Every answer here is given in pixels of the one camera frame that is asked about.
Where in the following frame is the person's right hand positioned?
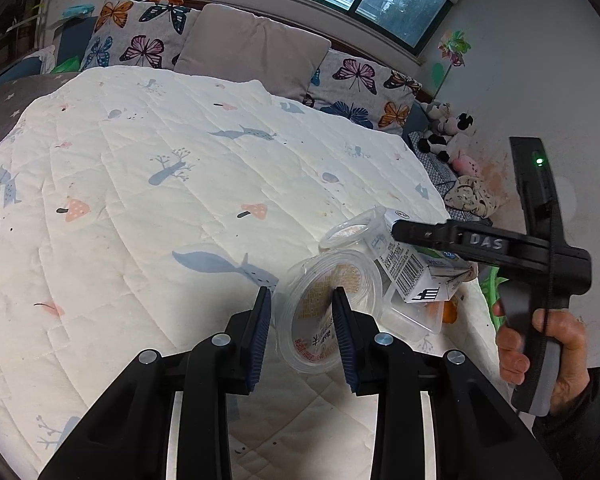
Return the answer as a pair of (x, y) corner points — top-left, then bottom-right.
(492, 299), (592, 417)

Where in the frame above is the clear round plastic container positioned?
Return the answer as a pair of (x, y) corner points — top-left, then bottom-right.
(319, 207), (386, 253)
(277, 252), (383, 373)

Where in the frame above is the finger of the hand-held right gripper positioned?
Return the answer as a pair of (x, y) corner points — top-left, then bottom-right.
(391, 221), (462, 261)

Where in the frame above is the grey pillow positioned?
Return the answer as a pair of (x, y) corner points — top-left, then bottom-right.
(174, 4), (332, 103)

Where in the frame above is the blue bed frame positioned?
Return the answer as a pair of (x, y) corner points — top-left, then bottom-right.
(0, 15), (98, 91)

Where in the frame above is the black and white plush toy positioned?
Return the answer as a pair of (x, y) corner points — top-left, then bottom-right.
(417, 102), (477, 163)

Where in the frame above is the grey starred bedsheet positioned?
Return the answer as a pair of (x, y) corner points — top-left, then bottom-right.
(0, 72), (86, 161)

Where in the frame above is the butterfly print pillow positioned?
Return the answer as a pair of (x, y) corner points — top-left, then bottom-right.
(307, 50), (423, 136)
(80, 0), (201, 73)

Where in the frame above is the white milk carton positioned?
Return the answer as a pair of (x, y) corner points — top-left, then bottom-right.
(367, 207), (476, 305)

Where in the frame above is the person's right forearm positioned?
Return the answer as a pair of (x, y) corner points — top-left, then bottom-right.
(532, 367), (600, 480)

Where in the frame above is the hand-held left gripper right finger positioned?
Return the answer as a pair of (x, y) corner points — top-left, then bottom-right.
(331, 286), (563, 480)

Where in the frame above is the clear green-edged wrapper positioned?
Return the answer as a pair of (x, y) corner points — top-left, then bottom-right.
(482, 265), (511, 311)

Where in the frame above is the clear rectangular plastic container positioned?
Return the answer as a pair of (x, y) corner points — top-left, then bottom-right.
(380, 287), (443, 336)

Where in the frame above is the pink plush toy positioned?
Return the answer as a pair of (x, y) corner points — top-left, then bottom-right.
(450, 152), (481, 177)

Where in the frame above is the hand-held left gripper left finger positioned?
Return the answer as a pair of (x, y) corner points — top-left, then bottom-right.
(37, 286), (273, 480)

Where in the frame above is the colourful pinwheel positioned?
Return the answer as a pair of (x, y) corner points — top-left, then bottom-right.
(437, 30), (473, 68)

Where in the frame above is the spotted beige plush toy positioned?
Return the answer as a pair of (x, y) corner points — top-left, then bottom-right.
(445, 175), (507, 218)

